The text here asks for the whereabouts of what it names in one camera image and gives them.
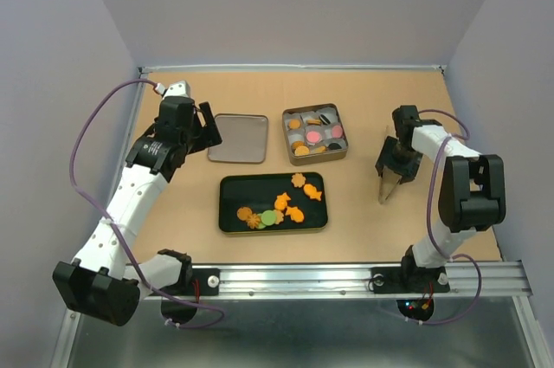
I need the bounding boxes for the dotted round biscuit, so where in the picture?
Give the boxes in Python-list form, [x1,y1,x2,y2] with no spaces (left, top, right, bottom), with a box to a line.
[294,145,310,157]

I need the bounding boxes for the pink sandwich cookie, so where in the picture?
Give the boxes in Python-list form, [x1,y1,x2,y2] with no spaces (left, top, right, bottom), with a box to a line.
[306,130,322,145]

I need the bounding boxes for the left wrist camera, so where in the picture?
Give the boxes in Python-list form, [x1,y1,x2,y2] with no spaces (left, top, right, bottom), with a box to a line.
[154,81,190,99]

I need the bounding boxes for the chocolate chip cookie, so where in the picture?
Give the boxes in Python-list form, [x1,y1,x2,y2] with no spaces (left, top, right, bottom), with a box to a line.
[236,207,253,222]
[288,119,302,130]

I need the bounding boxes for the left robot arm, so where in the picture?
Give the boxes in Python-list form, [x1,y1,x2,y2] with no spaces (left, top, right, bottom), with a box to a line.
[52,96,222,327]

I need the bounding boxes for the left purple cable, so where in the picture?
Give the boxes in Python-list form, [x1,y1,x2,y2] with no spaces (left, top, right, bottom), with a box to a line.
[69,80,226,329]

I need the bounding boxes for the fish shaped cookie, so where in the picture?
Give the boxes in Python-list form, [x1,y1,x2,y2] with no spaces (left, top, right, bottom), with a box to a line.
[303,184,323,202]

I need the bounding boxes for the swirl butter cookie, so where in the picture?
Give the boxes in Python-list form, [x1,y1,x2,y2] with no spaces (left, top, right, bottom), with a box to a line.
[291,140,304,151]

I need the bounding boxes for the grey tin lid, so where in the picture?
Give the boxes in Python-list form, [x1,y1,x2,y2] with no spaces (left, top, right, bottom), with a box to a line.
[208,113,269,165]

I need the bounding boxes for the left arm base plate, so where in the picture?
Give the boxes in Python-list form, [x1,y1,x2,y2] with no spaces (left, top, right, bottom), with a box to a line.
[161,267,221,298]

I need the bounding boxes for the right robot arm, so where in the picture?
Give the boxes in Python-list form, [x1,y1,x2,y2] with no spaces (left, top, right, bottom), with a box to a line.
[369,105,506,294]

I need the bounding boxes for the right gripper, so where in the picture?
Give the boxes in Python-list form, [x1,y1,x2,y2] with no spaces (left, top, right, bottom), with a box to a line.
[377,135,424,184]

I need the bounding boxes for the flower shaped cookie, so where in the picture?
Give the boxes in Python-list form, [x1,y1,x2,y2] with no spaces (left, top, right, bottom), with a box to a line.
[291,173,306,188]

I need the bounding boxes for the metal tongs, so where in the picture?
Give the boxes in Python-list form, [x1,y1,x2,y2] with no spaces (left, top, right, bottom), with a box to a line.
[377,125,403,205]

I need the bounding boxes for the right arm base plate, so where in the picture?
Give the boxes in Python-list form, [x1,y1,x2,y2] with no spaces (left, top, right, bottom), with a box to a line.
[370,266,450,294]

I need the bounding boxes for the aluminium rail frame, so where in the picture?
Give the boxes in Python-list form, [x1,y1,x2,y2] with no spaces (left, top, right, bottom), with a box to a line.
[58,69,537,367]

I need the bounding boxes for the black sandwich cookie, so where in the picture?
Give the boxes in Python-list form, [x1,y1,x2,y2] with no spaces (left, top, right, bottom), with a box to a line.
[319,113,333,125]
[327,142,342,151]

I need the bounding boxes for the green sandwich cookie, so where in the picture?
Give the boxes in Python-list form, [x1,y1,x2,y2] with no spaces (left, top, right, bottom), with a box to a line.
[260,210,277,226]

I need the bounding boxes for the black serving tray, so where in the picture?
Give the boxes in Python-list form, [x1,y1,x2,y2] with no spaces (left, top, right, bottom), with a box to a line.
[218,172,328,235]

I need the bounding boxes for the gold cookie tin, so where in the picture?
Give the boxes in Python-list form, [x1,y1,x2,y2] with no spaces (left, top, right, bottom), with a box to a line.
[281,103,349,166]

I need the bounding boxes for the lower swirl cookie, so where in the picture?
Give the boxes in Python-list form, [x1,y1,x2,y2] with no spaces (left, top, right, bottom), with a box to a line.
[246,214,261,229]

